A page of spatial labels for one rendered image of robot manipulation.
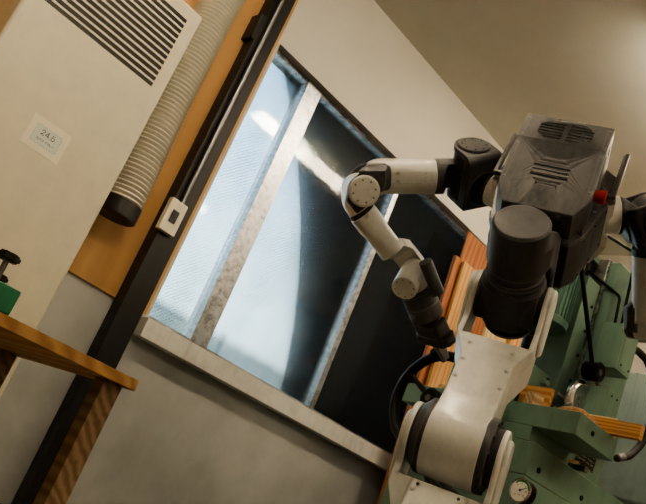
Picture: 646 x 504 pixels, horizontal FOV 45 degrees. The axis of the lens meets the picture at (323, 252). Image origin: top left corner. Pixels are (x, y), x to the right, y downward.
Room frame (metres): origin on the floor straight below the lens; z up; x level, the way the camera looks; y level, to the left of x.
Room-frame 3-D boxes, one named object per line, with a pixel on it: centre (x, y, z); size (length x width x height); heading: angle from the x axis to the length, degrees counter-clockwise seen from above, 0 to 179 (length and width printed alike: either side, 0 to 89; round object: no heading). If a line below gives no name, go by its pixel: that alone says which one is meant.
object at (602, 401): (2.28, -0.94, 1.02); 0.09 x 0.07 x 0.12; 37
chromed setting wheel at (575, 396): (2.27, -0.88, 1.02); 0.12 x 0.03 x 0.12; 127
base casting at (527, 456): (2.37, -0.80, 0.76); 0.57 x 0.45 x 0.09; 127
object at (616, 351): (2.30, -0.96, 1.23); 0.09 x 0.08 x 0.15; 127
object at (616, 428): (2.22, -0.76, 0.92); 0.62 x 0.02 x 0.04; 37
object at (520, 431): (2.26, -0.65, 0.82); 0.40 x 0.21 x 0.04; 37
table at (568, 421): (2.21, -0.63, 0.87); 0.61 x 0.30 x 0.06; 37
